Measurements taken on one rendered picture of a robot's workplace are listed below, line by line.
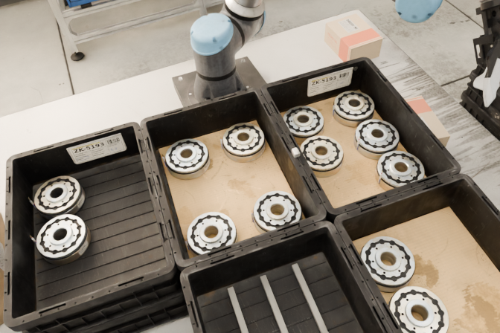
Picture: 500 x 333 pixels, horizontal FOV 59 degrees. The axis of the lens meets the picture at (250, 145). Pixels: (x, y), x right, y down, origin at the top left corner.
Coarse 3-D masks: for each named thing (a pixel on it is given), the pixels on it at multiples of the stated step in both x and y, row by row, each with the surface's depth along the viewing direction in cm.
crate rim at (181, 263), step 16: (224, 96) 107; (240, 96) 107; (176, 112) 104; (272, 112) 103; (144, 128) 102; (288, 144) 96; (160, 176) 92; (304, 176) 90; (160, 192) 90; (320, 208) 85; (288, 224) 83; (304, 224) 83; (176, 240) 82; (256, 240) 82; (176, 256) 80; (208, 256) 80
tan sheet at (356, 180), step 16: (336, 96) 119; (320, 112) 115; (336, 128) 112; (352, 128) 111; (352, 144) 108; (400, 144) 107; (352, 160) 105; (368, 160) 105; (336, 176) 102; (352, 176) 102; (368, 176) 102; (336, 192) 99; (352, 192) 99; (368, 192) 99
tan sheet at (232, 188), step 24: (216, 144) 110; (216, 168) 106; (240, 168) 105; (264, 168) 105; (192, 192) 101; (216, 192) 101; (240, 192) 101; (264, 192) 100; (288, 192) 100; (192, 216) 97; (240, 216) 97; (240, 240) 93
